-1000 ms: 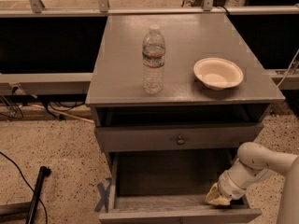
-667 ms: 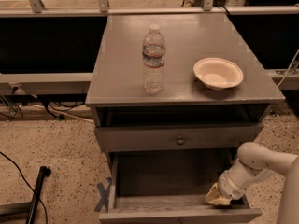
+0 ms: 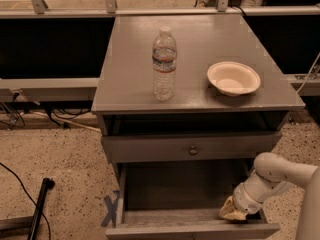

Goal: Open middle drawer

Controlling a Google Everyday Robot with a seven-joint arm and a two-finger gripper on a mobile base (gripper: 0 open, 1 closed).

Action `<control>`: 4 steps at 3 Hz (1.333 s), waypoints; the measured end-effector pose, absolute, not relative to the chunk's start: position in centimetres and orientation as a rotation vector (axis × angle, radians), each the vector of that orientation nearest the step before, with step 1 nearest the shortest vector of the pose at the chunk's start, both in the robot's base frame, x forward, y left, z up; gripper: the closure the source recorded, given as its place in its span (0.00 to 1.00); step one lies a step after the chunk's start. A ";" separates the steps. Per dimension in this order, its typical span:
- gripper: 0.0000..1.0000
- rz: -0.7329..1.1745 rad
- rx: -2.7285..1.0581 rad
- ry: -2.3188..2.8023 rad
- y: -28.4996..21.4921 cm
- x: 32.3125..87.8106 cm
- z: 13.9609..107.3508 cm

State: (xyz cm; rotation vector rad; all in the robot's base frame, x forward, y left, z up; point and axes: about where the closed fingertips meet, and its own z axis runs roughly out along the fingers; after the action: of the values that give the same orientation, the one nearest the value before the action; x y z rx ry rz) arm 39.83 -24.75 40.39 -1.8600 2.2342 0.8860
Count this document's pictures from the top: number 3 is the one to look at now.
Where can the grey drawer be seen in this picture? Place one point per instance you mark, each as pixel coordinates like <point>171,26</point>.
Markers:
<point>186,137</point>
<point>181,201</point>

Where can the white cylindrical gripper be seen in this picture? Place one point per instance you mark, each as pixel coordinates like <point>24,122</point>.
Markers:
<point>245,197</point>

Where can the grey top drawer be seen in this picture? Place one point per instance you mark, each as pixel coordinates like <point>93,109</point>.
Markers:
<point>186,137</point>

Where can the black metal stand leg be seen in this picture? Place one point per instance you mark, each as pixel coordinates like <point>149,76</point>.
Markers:
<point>29,224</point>

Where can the clear plastic water bottle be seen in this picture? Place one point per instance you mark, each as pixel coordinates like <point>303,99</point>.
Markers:
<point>164,56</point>

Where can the grey wooden drawer cabinet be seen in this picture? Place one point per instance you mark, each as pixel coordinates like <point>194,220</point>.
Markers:
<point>272,101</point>

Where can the white paper bowl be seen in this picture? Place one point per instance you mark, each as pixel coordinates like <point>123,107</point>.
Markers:
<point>233,78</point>

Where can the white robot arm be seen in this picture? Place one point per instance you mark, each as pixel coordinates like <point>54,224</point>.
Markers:
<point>273,175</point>

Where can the grey metal railing frame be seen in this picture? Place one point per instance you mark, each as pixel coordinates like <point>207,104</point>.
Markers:
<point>50,84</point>

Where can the blue tape cross mark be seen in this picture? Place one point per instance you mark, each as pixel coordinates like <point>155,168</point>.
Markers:
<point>110,218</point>

